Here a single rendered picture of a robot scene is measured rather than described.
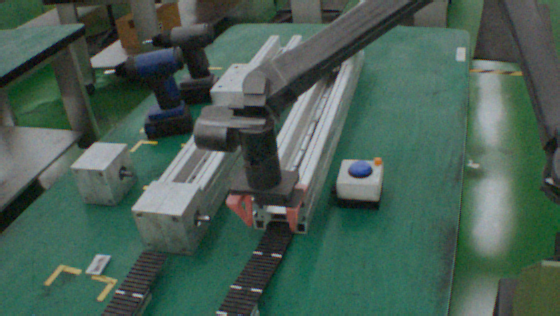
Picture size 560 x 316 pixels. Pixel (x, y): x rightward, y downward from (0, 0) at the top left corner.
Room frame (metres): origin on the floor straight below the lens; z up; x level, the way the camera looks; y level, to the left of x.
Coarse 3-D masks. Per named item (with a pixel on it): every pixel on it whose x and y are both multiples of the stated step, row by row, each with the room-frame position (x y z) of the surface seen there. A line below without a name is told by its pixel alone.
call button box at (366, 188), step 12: (348, 168) 0.82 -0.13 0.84; (372, 168) 0.81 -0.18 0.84; (348, 180) 0.78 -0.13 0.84; (360, 180) 0.78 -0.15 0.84; (372, 180) 0.77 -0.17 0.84; (336, 192) 0.81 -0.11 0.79; (348, 192) 0.77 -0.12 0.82; (360, 192) 0.77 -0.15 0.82; (372, 192) 0.76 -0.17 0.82; (348, 204) 0.78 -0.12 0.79; (360, 204) 0.77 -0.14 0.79; (372, 204) 0.76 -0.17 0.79
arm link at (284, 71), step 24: (384, 0) 0.78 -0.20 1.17; (408, 0) 0.76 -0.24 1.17; (432, 0) 0.79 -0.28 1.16; (336, 24) 0.77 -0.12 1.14; (360, 24) 0.76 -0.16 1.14; (384, 24) 0.76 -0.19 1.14; (312, 48) 0.76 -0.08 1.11; (336, 48) 0.74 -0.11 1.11; (360, 48) 0.76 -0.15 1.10; (264, 72) 0.75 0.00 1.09; (288, 72) 0.73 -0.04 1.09; (312, 72) 0.74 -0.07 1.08; (288, 96) 0.76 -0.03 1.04
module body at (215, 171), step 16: (272, 48) 1.49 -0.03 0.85; (288, 48) 1.44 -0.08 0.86; (192, 144) 0.95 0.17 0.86; (176, 160) 0.90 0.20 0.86; (192, 160) 0.92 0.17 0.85; (208, 160) 0.88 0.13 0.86; (224, 160) 0.90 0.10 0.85; (240, 160) 0.97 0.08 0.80; (176, 176) 0.85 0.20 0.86; (192, 176) 0.87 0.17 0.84; (208, 176) 0.82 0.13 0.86; (224, 176) 0.88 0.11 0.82; (208, 192) 0.81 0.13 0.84; (224, 192) 0.87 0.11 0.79; (208, 208) 0.79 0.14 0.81
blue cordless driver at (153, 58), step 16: (176, 48) 1.20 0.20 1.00; (128, 64) 1.17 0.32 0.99; (144, 64) 1.16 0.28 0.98; (160, 64) 1.16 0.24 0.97; (176, 64) 1.17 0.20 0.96; (160, 80) 1.18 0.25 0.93; (160, 96) 1.18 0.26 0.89; (176, 96) 1.18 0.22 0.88; (160, 112) 1.17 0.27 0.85; (176, 112) 1.17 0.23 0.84; (144, 128) 1.15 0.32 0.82; (160, 128) 1.16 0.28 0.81; (176, 128) 1.16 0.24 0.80
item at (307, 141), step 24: (336, 72) 1.28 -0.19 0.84; (312, 96) 1.12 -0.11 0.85; (336, 96) 1.08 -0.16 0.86; (288, 120) 1.00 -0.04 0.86; (312, 120) 1.03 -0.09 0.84; (336, 120) 1.02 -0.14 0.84; (288, 144) 0.91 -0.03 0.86; (312, 144) 0.89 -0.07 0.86; (336, 144) 1.00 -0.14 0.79; (288, 168) 0.87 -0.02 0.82; (312, 168) 0.80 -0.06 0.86; (312, 192) 0.78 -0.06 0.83; (264, 216) 0.75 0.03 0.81; (312, 216) 0.76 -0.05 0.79
